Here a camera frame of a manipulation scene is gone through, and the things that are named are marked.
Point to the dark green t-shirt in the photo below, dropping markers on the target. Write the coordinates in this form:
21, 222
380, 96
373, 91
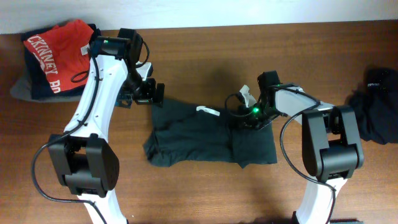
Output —
182, 132

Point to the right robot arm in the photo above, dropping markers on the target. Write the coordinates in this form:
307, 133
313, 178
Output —
331, 145

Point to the black garment pile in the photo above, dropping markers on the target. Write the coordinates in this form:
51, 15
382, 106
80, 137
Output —
375, 105

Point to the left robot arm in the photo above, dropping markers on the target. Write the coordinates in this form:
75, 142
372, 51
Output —
81, 156

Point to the folded navy blue garment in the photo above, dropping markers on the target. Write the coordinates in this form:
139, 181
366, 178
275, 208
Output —
40, 87

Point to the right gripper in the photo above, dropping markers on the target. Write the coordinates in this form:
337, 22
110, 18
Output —
245, 121

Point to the folded red printed t-shirt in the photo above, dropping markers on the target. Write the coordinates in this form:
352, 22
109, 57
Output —
62, 53

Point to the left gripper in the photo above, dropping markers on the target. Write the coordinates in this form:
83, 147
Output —
148, 96

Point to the folded grey garment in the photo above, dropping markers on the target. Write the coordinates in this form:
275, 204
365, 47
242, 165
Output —
22, 87

